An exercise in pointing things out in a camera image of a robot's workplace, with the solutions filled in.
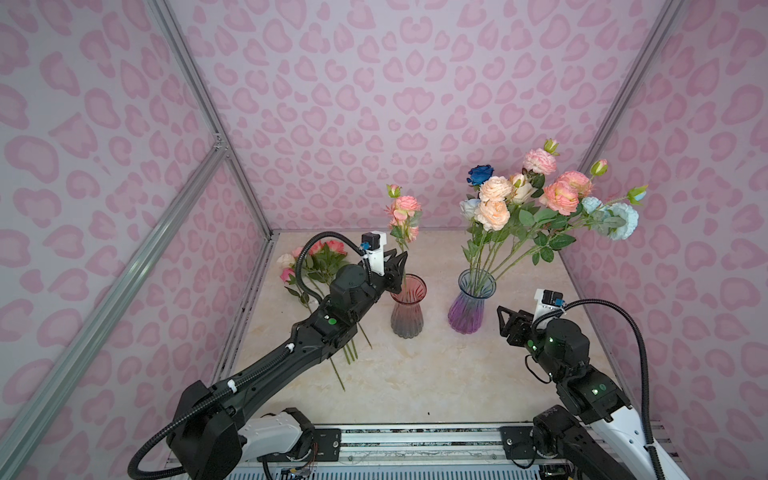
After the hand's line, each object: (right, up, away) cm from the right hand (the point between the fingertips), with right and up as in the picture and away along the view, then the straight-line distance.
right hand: (506, 309), depth 73 cm
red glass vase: (-24, -3, +10) cm, 26 cm away
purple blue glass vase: (-6, -3, +17) cm, 18 cm away
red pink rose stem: (-54, +12, +35) cm, 65 cm away
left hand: (-25, +15, -4) cm, 29 cm away
